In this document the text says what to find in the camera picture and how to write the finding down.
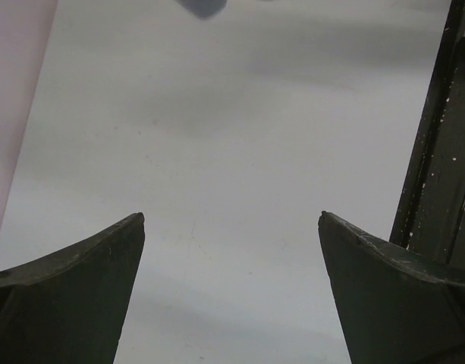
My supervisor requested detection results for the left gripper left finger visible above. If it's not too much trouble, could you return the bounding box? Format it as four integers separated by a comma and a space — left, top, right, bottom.
0, 213, 145, 363

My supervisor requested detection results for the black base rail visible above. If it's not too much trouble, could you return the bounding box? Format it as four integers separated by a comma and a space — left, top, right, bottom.
389, 1, 465, 270

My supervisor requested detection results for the grey mug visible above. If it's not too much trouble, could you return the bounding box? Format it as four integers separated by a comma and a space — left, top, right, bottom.
176, 0, 228, 20

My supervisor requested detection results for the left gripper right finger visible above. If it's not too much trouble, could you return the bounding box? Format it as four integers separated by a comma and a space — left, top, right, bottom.
319, 212, 465, 363

